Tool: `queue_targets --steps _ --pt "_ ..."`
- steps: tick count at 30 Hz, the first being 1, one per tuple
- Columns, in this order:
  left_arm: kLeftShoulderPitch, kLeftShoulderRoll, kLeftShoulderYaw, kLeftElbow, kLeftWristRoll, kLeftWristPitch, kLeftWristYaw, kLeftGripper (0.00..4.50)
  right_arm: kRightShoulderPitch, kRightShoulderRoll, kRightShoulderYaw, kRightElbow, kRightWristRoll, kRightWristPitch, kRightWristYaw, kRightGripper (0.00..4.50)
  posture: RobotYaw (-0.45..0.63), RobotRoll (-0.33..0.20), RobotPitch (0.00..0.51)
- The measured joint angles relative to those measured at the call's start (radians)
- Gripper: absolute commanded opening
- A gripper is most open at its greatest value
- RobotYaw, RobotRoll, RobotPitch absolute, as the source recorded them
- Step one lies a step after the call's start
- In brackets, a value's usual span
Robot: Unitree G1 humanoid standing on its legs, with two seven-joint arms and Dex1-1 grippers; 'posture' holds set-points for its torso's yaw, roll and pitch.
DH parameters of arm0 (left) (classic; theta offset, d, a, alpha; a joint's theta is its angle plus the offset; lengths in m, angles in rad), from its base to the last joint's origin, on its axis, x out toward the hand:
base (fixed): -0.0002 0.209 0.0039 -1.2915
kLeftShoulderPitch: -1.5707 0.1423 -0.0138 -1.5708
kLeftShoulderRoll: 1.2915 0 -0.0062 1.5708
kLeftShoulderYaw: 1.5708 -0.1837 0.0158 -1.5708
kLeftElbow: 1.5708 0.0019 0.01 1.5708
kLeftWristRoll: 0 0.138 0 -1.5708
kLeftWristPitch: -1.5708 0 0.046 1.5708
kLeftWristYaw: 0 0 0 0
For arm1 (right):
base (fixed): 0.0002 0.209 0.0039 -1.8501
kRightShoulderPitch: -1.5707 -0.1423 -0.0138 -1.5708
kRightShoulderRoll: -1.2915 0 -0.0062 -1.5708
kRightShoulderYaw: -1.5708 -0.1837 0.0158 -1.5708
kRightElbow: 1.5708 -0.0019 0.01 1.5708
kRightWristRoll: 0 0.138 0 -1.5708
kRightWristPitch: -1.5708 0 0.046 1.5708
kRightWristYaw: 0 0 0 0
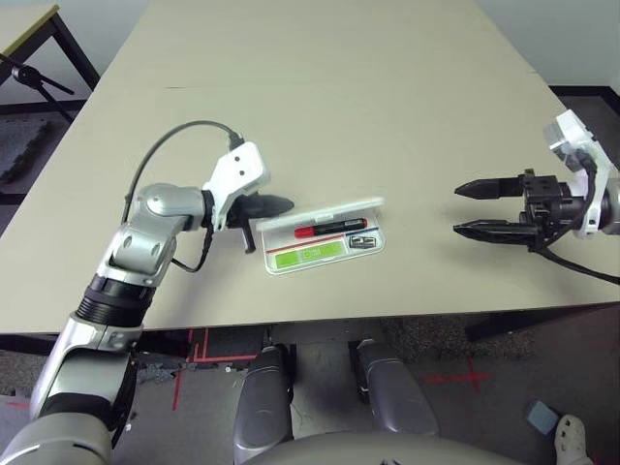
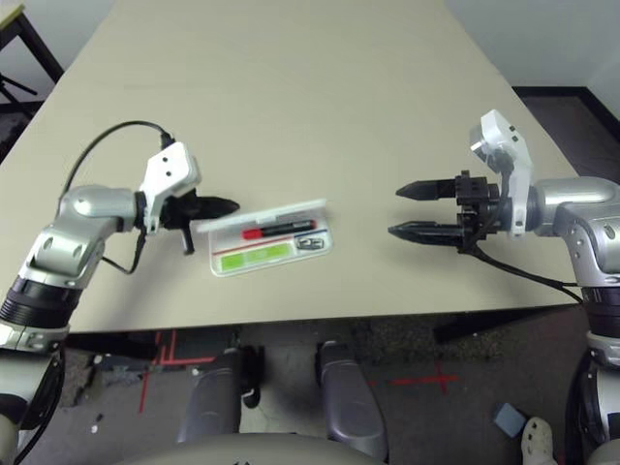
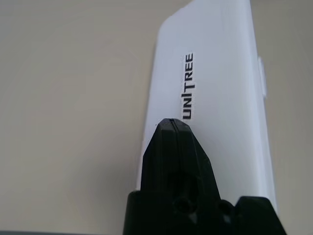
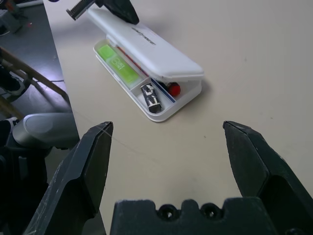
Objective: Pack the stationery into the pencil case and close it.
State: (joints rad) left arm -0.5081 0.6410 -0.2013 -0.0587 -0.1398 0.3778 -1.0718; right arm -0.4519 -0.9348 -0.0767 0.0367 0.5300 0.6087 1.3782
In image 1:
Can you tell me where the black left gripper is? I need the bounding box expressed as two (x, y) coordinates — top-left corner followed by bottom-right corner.
(227, 193), (295, 255)

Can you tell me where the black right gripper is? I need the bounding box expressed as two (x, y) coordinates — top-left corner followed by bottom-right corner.
(451, 168), (589, 254)

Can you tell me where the white plastic pencil case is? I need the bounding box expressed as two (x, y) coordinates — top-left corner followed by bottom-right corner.
(255, 196), (389, 277)

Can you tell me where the green highlighter pen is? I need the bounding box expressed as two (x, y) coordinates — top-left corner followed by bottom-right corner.
(273, 241), (347, 270)

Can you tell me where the red black marker pen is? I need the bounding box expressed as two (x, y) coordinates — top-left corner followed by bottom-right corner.
(294, 217), (368, 240)

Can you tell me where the grey robot left leg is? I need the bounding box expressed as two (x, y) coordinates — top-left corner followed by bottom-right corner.
(232, 343), (297, 464)

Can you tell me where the grey robot leg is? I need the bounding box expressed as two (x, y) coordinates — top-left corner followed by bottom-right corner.
(353, 337), (442, 435)
(232, 343), (297, 464)

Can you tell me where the grey robot right leg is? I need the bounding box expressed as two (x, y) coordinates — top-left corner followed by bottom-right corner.
(353, 337), (442, 435)

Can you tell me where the blue-grey square pad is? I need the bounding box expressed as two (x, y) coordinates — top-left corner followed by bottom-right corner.
(525, 399), (561, 435)

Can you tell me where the white perforated shoe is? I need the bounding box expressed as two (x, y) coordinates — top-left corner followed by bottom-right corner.
(551, 412), (598, 465)

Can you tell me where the black foam floor mat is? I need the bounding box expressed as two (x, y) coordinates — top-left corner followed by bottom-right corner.
(0, 115), (55, 183)

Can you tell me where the grey robot torso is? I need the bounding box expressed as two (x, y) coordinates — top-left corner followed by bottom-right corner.
(236, 430), (539, 465)

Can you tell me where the black tripod stand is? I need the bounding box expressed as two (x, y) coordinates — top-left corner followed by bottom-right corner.
(0, 52), (77, 122)

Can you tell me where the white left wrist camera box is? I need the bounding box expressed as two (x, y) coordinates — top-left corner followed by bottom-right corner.
(201, 139), (271, 232)

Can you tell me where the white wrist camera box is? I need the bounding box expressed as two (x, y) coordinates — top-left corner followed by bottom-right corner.
(542, 109), (619, 240)
(201, 139), (271, 232)

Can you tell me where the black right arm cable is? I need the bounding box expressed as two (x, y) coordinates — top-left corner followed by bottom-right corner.
(535, 147), (620, 286)

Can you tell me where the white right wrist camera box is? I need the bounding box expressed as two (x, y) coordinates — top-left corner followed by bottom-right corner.
(542, 109), (619, 240)

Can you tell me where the side table with black frame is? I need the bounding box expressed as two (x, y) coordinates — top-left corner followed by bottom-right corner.
(0, 4), (102, 115)

